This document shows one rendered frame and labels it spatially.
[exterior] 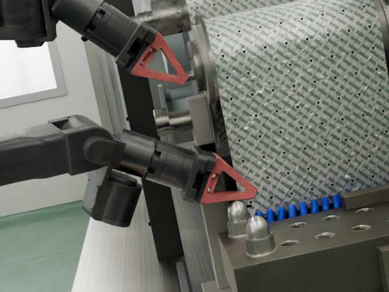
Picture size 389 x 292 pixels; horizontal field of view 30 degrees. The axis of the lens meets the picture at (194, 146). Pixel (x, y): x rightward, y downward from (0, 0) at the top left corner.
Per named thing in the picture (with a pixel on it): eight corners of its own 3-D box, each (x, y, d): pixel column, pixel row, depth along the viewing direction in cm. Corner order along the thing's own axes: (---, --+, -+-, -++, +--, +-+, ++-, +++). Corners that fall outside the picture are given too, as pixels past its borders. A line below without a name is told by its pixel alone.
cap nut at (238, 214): (226, 233, 96) (220, 200, 96) (253, 227, 97) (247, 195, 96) (230, 240, 93) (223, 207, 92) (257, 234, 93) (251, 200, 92)
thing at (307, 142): (245, 230, 102) (220, 101, 99) (406, 196, 103) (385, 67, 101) (245, 231, 102) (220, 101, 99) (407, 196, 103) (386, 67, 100)
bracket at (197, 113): (199, 291, 115) (161, 102, 111) (239, 283, 115) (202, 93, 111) (202, 302, 110) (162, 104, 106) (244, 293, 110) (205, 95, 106)
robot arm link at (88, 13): (41, 13, 96) (63, -23, 95) (50, 5, 103) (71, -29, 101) (85, 43, 98) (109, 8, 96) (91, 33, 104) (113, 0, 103)
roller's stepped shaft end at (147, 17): (121, 35, 129) (118, 17, 129) (155, 29, 129) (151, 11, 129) (121, 35, 126) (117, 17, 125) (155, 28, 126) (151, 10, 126)
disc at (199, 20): (208, 105, 113) (191, 10, 110) (211, 104, 113) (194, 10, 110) (221, 124, 99) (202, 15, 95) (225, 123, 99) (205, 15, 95)
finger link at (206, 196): (250, 220, 99) (185, 199, 98) (242, 208, 106) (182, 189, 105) (267, 173, 98) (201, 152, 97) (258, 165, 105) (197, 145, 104)
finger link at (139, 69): (174, 103, 100) (117, 65, 98) (169, 97, 107) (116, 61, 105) (202, 62, 99) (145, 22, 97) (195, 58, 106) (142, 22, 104)
